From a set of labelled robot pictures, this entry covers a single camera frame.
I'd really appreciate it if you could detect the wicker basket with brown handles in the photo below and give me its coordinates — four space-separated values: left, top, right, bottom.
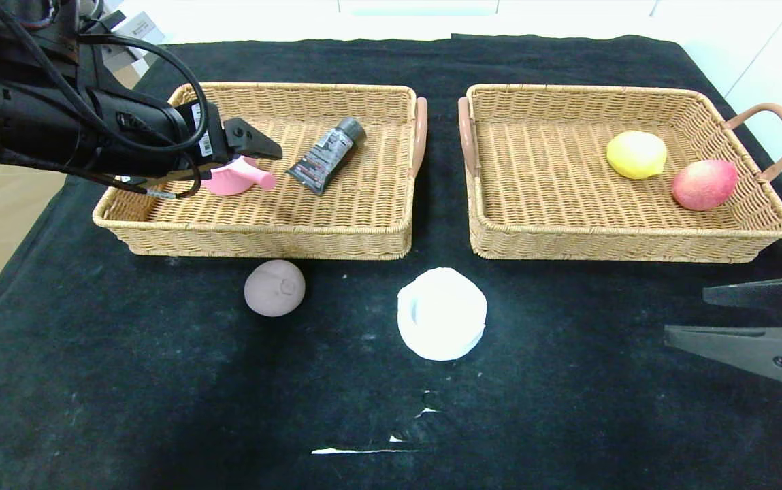
458 84 782 264

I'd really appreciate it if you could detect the long white paper sliver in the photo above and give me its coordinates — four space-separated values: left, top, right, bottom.
312 446 425 455

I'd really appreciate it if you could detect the black tube with printed label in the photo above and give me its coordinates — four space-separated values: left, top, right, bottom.
287 116 368 195

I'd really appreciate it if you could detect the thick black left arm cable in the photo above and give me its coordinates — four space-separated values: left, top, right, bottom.
0 0 210 156

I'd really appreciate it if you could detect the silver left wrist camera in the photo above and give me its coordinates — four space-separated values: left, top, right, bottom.
115 10 165 43

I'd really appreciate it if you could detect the red peach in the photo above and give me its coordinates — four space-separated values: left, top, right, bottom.
671 159 740 212

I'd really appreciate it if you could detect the large wicker basket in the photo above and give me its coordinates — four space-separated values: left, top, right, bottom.
91 82 428 261

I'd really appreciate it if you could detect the black tablecloth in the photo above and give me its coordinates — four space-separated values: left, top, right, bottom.
0 34 782 490

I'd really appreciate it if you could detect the yellow lemon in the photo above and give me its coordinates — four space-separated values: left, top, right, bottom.
606 131 668 180

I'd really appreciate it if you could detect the pink saucepan with dark inside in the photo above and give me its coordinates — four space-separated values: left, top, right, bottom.
200 155 277 197

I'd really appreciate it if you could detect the pale purple egg-shaped ball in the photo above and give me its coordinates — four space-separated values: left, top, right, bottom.
244 259 307 318

